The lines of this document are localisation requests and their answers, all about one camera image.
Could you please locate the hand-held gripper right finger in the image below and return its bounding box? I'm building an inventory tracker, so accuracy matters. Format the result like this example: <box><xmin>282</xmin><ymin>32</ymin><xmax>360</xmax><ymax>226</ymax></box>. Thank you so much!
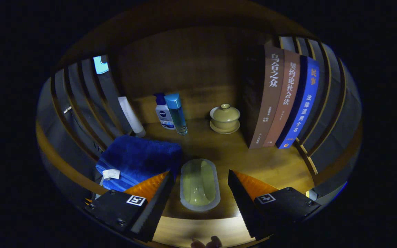
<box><xmin>228</xmin><ymin>169</ymin><xmax>322</xmax><ymax>240</ymax></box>

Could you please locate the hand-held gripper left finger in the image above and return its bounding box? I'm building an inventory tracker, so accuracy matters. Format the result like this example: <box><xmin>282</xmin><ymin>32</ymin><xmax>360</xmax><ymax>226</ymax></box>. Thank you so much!
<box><xmin>84</xmin><ymin>170</ymin><xmax>175</xmax><ymax>242</ymax></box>

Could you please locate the wooden drawer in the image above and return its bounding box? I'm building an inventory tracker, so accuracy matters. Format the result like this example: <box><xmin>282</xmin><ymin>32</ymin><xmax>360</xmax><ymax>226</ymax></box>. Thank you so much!
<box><xmin>152</xmin><ymin>216</ymin><xmax>254</xmax><ymax>248</ymax></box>

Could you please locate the yellow-green scrub brush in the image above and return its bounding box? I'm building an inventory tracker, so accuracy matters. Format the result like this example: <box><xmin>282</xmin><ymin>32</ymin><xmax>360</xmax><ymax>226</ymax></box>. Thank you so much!
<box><xmin>180</xmin><ymin>158</ymin><xmax>221</xmax><ymax>211</ymax></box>

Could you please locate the wooden countertop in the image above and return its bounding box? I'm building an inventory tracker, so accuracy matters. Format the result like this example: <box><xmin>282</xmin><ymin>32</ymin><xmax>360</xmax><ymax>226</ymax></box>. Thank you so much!
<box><xmin>36</xmin><ymin>119</ymin><xmax>363</xmax><ymax>221</ymax></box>

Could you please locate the wooden cabinet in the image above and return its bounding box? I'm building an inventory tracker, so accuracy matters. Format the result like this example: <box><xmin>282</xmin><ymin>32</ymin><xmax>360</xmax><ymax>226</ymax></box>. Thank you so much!
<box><xmin>36</xmin><ymin>0</ymin><xmax>363</xmax><ymax>248</ymax></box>

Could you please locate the blue towel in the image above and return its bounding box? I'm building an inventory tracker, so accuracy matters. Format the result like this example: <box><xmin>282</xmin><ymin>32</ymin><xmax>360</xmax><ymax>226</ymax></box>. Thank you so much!
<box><xmin>95</xmin><ymin>134</ymin><xmax>182</xmax><ymax>193</ymax></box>

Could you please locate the beige lidded tea cup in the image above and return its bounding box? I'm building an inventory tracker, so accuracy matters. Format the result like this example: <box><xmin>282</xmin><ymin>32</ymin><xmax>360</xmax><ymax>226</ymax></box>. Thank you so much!
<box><xmin>209</xmin><ymin>103</ymin><xmax>241</xmax><ymax>135</ymax></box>

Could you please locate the white bottle with blue cap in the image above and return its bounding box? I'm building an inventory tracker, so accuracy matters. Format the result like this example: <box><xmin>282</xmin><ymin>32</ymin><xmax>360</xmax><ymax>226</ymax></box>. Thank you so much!
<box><xmin>154</xmin><ymin>92</ymin><xmax>176</xmax><ymax>130</ymax></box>

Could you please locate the teal clear bottle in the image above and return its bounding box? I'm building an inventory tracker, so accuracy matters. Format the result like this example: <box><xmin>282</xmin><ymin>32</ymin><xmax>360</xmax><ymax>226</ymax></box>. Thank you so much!
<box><xmin>164</xmin><ymin>93</ymin><xmax>188</xmax><ymax>136</ymax></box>

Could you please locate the white tube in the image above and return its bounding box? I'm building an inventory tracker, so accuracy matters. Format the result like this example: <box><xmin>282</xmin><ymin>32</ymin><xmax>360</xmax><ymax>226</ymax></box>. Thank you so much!
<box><xmin>118</xmin><ymin>96</ymin><xmax>146</xmax><ymax>138</ymax></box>

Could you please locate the dark brown book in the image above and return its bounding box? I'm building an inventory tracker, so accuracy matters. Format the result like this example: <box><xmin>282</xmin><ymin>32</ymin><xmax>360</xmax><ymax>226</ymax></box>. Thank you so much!
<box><xmin>242</xmin><ymin>45</ymin><xmax>285</xmax><ymax>149</ymax></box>

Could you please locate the reddish brown book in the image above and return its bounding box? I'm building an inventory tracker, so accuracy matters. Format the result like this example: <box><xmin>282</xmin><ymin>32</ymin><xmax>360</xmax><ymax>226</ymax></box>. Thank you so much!
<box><xmin>263</xmin><ymin>49</ymin><xmax>301</xmax><ymax>147</ymax></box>

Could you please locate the blue book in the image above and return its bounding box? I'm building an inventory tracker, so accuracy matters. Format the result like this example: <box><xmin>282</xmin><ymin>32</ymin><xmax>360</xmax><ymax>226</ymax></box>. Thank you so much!
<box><xmin>276</xmin><ymin>55</ymin><xmax>320</xmax><ymax>149</ymax></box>

